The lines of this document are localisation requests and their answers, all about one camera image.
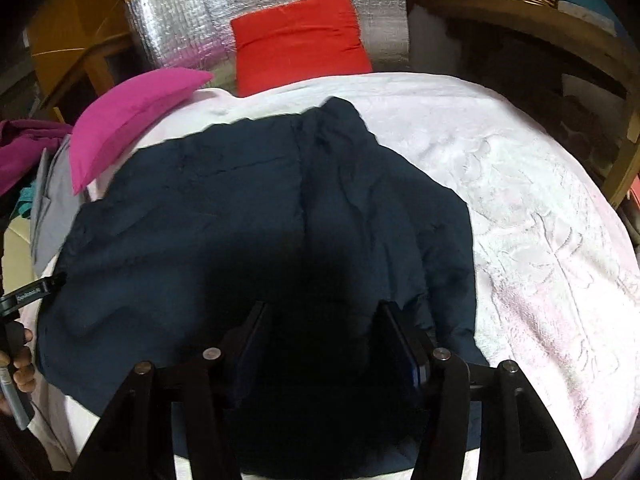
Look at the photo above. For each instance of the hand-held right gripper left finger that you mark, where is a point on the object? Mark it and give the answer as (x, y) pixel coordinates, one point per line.
(252, 355)

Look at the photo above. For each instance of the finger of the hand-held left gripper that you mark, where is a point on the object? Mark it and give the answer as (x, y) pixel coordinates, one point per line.
(35, 292)

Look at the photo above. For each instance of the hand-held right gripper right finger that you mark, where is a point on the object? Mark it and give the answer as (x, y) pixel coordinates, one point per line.
(405, 350)

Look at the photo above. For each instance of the navy blue padded jacket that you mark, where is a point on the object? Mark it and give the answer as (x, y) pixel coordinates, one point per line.
(250, 220)

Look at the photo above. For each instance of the person's left hand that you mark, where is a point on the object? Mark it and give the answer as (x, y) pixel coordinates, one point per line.
(23, 374)

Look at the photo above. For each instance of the grey bed sheet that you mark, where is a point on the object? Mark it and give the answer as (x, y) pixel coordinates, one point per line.
(47, 210)

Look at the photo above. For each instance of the teal cloth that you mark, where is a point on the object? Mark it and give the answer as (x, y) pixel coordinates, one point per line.
(24, 200)

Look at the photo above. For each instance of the magenta garment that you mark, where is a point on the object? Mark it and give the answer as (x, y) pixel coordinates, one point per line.
(25, 147)

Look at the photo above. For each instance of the white fleece blanket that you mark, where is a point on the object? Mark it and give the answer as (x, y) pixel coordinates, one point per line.
(540, 220)

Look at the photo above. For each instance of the pink pillow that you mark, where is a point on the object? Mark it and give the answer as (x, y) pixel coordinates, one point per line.
(130, 120)

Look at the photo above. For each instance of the yellow wooden cabinet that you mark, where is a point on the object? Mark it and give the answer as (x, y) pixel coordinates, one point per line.
(75, 25)

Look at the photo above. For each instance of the red pillow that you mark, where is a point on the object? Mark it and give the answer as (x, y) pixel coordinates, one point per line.
(300, 45)

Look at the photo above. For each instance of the silver foil insulation sheet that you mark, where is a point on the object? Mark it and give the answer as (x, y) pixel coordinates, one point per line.
(200, 20)

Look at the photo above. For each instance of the wooden shelf unit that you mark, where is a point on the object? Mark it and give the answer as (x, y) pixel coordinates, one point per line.
(575, 55)

